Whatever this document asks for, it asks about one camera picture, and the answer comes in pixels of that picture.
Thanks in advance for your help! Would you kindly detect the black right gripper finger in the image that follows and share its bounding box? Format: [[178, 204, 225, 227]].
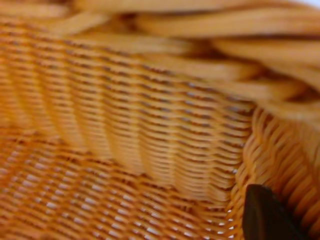
[[243, 184, 306, 240]]

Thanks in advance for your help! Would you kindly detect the orange woven wicker basket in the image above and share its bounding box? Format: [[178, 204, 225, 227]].
[[0, 0, 320, 240]]

